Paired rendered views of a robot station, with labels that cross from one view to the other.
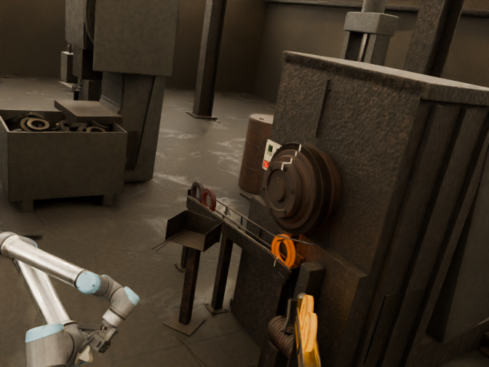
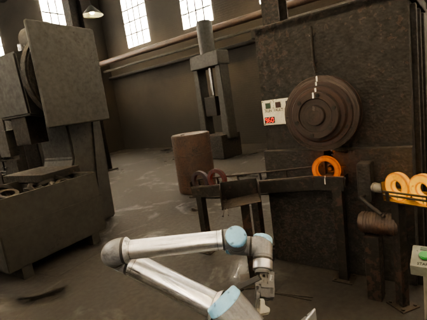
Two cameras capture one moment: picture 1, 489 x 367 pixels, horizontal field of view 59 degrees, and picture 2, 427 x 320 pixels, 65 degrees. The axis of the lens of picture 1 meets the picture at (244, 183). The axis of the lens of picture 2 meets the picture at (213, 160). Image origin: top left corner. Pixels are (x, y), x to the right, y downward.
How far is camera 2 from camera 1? 126 cm
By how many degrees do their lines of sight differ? 20
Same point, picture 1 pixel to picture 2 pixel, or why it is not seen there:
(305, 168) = (332, 88)
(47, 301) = (189, 284)
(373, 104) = (363, 23)
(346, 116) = (338, 44)
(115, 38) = (58, 96)
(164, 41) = (96, 91)
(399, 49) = not seen: hidden behind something
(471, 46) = not seen: hidden behind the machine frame
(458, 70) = not seen: hidden behind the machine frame
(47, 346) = (244, 306)
